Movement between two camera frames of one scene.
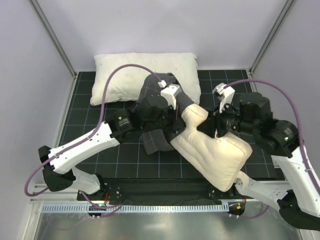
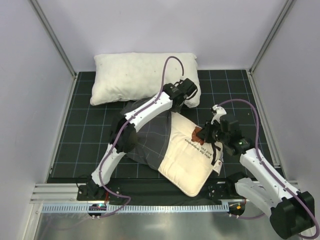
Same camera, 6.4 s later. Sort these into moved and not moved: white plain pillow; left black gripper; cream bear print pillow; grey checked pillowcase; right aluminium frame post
Moved: left black gripper; grey checked pillowcase; cream bear print pillow
Not moved: white plain pillow; right aluminium frame post
